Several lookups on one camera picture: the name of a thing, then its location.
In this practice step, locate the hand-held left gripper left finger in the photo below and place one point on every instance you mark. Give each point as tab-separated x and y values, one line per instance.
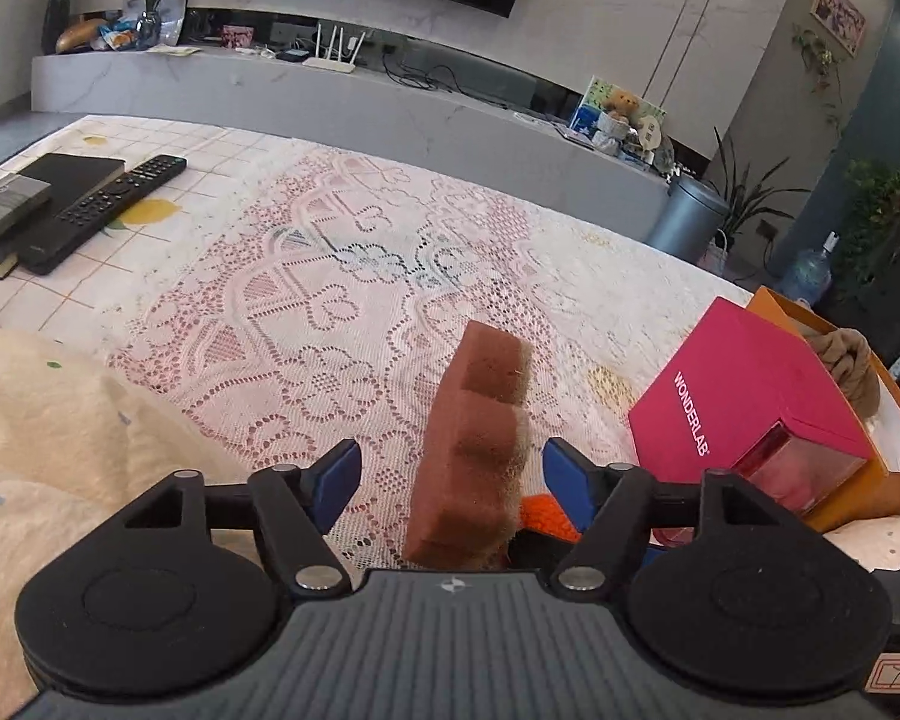
341	474

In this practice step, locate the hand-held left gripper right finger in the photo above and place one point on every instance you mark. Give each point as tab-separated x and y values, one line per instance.
564	476

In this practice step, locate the brown scouring sponge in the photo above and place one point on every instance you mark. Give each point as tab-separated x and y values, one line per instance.
472	450

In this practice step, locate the orange cardboard box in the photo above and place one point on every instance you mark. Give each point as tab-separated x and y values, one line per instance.
896	435

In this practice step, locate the tan knotted cloth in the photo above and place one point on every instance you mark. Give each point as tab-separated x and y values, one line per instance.
844	367

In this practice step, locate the orange scrubber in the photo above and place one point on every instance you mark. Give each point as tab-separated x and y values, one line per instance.
547	519

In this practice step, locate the pink cardboard box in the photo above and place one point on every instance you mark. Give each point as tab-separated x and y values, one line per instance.
735	382

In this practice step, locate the pink bag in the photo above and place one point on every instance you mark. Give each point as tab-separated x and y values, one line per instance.
716	255

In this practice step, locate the grey trash can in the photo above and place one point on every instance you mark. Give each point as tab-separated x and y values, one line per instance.
682	221

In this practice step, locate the cream dotted blanket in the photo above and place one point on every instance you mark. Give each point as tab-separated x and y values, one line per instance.
60	427

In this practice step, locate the water jug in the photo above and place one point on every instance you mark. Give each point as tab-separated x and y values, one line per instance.
802	277

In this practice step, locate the potted leafy plant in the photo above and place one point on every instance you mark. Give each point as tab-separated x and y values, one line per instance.
746	199

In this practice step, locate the black remote control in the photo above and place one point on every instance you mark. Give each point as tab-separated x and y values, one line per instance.
105	210

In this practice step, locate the plush bear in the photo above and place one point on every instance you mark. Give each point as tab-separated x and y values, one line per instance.
619	116

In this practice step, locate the grey marble television console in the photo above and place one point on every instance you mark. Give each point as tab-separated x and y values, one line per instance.
270	97

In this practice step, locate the large green bushy plant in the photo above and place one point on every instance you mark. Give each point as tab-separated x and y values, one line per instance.
881	210

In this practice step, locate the black book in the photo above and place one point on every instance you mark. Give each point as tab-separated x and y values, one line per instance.
75	169

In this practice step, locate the white router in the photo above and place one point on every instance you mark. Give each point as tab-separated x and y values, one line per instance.
330	64

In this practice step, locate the grey box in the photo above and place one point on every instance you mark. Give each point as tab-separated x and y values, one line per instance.
7	202

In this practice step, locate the pink tissue box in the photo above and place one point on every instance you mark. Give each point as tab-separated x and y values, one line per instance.
237	37

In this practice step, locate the hanging vine plant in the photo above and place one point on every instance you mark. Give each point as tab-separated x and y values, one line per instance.
821	67

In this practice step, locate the blue snack pack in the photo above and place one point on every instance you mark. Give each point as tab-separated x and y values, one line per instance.
118	36

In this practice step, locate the gold ornament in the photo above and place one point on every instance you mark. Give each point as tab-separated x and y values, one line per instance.
79	34

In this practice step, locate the framed wall picture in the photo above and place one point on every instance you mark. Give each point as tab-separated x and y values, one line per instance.
838	15

